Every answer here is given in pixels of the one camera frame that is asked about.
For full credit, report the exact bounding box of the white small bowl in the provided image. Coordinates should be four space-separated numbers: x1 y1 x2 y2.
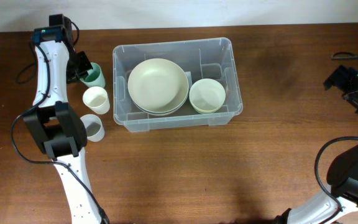
189 78 226 110

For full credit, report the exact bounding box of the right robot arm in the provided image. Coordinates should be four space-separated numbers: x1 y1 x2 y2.
273 52 358 224

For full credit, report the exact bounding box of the cream white cup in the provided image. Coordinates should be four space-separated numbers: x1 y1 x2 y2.
82 86 110 114

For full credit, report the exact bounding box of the mint green cup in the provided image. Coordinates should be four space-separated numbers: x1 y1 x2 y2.
80 62 106 88

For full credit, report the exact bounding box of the white label sticker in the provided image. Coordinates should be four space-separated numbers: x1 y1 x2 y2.
185 72 193 89

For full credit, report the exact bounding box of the grey cup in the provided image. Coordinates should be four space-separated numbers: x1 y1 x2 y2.
80 114 105 142

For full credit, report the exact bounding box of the beige large bowl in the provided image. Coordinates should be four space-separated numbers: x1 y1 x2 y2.
132 95 188 116
127 58 189 100

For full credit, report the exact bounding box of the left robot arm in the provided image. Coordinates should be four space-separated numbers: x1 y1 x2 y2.
20 14 109 223

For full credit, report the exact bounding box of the clear plastic storage container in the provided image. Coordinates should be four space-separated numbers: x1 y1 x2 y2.
112 37 244 133

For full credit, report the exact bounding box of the yellow small bowl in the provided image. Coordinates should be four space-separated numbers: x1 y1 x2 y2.
194 108 219 114

